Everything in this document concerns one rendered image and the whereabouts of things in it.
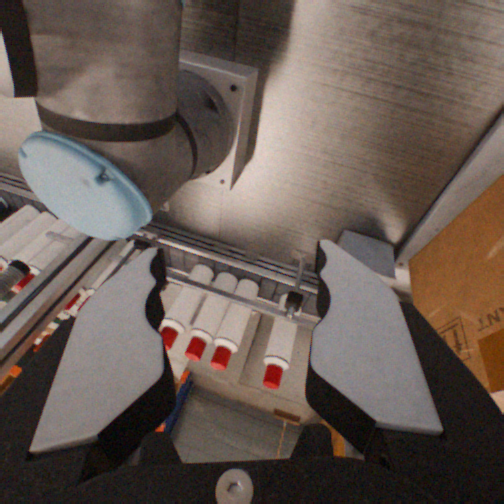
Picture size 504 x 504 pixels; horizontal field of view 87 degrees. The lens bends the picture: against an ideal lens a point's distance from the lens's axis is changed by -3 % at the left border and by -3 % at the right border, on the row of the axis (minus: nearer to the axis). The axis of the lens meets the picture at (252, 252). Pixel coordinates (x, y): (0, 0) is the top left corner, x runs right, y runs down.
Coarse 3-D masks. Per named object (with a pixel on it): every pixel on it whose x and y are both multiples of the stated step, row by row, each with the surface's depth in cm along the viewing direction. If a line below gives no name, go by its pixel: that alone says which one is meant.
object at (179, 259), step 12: (0, 192) 70; (12, 204) 72; (24, 204) 71; (36, 204) 69; (144, 240) 66; (168, 252) 67; (180, 252) 65; (168, 264) 70; (180, 264) 69; (192, 264) 67; (216, 264) 64; (216, 276) 68; (240, 276) 65; (252, 276) 64; (264, 276) 63; (264, 288) 65; (276, 288) 64; (288, 288) 63; (300, 288) 62; (276, 300) 67; (312, 300) 63; (312, 312) 67
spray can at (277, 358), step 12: (276, 324) 58; (288, 324) 58; (276, 336) 56; (288, 336) 56; (276, 348) 54; (288, 348) 55; (264, 360) 55; (276, 360) 53; (288, 360) 54; (276, 372) 52; (264, 384) 52; (276, 384) 50
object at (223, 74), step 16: (192, 64) 35; (208, 64) 36; (224, 64) 37; (240, 64) 39; (208, 80) 36; (224, 80) 36; (240, 80) 35; (256, 80) 40; (224, 96) 37; (240, 96) 36; (240, 112) 38; (240, 128) 40; (240, 144) 43; (240, 160) 46; (208, 176) 45; (224, 176) 45
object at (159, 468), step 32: (160, 448) 5; (320, 448) 5; (96, 480) 4; (128, 480) 4; (160, 480) 4; (192, 480) 4; (224, 480) 4; (256, 480) 4; (288, 480) 4; (320, 480) 4; (352, 480) 4; (384, 480) 4
